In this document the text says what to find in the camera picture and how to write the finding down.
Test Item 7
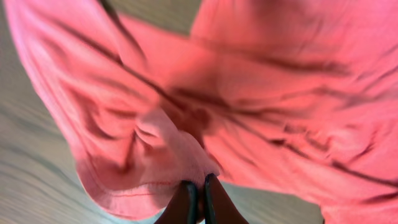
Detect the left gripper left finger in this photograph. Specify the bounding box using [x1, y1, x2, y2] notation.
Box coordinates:
[154, 180, 198, 224]

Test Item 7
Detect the red t-shirt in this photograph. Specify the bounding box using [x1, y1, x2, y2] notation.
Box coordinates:
[4, 0, 397, 223]

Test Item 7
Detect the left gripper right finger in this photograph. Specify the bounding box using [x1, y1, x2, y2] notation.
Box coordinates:
[203, 174, 249, 224]

